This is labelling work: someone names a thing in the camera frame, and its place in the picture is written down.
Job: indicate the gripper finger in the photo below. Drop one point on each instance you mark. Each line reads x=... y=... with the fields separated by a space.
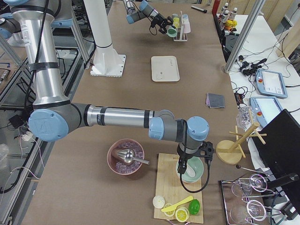
x=184 y=166
x=180 y=168
x=169 y=20
x=162 y=28

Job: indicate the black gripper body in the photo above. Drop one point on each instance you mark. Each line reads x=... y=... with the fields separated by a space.
x=183 y=155
x=160 y=18

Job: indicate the mint green cup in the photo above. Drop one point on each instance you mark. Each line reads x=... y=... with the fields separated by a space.
x=171 y=32

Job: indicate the cream rabbit tray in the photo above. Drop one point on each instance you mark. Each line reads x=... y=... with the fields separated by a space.
x=164 y=69

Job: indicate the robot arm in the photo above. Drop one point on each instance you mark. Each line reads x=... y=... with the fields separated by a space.
x=145 y=10
x=54 y=116

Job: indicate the yellow cup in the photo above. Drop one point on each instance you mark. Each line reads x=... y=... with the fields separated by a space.
x=176 y=22

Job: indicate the white cup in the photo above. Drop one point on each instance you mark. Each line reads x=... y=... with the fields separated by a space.
x=185 y=20

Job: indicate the pink cup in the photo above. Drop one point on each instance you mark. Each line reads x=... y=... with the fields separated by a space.
x=186 y=27

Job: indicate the metal tray with glasses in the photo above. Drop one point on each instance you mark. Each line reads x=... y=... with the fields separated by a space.
x=243 y=201

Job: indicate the white ceramic spoon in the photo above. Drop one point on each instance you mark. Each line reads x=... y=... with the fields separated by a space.
x=190 y=171

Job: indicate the stacked mint green bowls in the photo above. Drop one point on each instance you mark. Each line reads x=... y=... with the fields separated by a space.
x=197 y=164

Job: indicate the bamboo cutting board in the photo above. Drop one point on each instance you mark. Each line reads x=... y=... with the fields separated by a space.
x=168 y=185

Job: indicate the wooden mug tree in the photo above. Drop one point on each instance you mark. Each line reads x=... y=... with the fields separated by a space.
x=231 y=152

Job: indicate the metal cylinder black cap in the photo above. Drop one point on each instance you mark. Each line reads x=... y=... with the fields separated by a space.
x=199 y=9

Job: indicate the green lime toy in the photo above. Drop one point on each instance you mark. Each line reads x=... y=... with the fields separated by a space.
x=194 y=207

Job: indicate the yellow plastic knife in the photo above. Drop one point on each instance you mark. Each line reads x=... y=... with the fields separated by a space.
x=174 y=206

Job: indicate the lemon slice toy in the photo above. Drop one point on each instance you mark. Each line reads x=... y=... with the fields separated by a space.
x=169 y=213
x=182 y=214

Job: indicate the grey folded cloth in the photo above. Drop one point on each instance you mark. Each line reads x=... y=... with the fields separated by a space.
x=216 y=101

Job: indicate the clear glass mug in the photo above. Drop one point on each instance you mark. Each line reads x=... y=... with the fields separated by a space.
x=243 y=117

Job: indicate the purple cloth under grey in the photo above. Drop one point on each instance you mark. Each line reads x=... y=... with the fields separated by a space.
x=207 y=100

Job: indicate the metal ice scoop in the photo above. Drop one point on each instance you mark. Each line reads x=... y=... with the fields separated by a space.
x=127 y=156

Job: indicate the pink ice bowl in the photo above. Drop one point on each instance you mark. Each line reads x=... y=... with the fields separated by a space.
x=120 y=167

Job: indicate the blue teach pendant near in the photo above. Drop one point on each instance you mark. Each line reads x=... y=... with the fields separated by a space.
x=265 y=109

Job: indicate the blue teach pendant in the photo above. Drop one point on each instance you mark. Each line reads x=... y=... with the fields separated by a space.
x=265 y=109
x=270 y=83

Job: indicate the black monitor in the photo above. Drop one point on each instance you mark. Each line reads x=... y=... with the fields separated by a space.
x=281 y=153

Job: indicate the blue teach pendant far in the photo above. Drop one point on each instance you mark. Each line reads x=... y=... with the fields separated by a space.
x=270 y=83

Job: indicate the white wire cup rack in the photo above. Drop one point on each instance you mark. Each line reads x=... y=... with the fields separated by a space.
x=181 y=37

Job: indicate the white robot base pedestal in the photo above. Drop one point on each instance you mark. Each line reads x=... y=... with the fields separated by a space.
x=106 y=61

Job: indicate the aluminium frame post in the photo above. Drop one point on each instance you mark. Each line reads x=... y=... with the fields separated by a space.
x=258 y=5

